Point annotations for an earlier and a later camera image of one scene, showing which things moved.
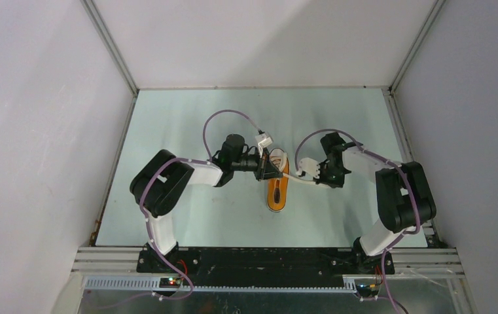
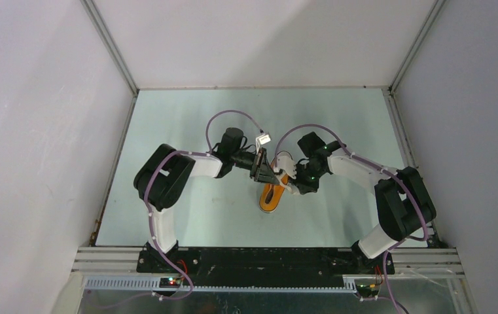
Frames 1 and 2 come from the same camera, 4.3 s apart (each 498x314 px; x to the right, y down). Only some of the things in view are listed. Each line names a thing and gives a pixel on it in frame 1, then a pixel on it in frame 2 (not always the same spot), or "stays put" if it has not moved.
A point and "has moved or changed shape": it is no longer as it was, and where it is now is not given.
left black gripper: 265,169 stays put
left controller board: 170,282 stays put
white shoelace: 280,162 has moved or changed shape
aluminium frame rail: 406,260 stays put
